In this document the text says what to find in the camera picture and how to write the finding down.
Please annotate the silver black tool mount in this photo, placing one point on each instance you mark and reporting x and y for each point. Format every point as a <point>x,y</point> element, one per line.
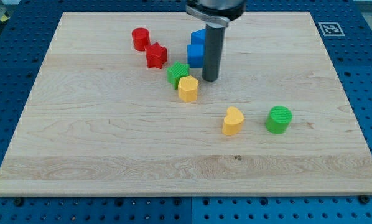
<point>218,13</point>

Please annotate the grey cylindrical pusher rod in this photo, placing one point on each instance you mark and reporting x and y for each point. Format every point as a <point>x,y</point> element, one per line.
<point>214,38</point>

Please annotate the yellow hexagon block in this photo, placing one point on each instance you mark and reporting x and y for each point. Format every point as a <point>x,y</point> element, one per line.
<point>188,88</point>

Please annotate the yellow heart block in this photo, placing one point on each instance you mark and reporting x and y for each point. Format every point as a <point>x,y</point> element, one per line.
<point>233,121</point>

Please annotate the blue rear block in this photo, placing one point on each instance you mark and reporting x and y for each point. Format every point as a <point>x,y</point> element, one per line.
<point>198,37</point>

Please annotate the blue front cube block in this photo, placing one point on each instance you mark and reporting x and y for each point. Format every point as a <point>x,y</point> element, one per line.
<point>195,54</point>

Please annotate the green star block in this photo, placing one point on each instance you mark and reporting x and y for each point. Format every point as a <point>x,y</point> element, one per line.
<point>175,72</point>

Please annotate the red star block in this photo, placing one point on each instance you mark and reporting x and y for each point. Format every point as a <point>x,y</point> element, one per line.
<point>156,55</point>

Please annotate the red cylinder block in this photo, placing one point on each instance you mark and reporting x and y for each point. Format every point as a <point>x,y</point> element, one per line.
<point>141,38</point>

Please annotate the green cylinder block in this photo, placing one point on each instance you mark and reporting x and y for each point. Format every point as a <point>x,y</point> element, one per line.
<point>278,119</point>

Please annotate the white fiducial marker tag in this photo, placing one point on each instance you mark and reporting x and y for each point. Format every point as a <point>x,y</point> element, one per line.
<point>331,29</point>

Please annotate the light wooden board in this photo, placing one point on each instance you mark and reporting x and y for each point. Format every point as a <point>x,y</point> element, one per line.
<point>99,123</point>

